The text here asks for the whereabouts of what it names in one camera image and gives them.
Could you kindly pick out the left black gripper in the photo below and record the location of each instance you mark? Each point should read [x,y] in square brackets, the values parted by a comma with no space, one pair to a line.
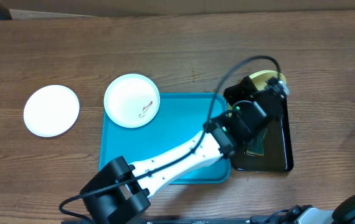
[241,88]

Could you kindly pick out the yellow plate with ketchup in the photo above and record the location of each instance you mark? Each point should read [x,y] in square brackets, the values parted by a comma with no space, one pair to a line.
[259,80]

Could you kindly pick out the green yellow sponge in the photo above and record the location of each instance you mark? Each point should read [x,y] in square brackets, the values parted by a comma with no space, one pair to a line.
[255,148]

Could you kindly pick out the white plate with ketchup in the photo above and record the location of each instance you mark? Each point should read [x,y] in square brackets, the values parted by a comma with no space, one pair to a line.
[131,100]

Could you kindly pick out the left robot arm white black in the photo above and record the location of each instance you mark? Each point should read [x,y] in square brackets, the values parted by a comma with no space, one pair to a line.
[121,192]

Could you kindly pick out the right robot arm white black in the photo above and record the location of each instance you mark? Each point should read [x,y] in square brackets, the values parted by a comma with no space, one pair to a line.
[343,213]

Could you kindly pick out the black water tray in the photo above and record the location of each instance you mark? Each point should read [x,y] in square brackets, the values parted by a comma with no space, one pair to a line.
[278,156]

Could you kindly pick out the teal plastic tray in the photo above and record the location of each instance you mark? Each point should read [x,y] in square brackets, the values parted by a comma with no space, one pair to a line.
[180,117]

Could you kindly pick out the cardboard panel at back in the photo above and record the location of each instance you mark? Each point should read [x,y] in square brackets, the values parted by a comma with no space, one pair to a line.
[172,7]

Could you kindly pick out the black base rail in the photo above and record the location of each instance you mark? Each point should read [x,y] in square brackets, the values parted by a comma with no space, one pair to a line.
[255,219]

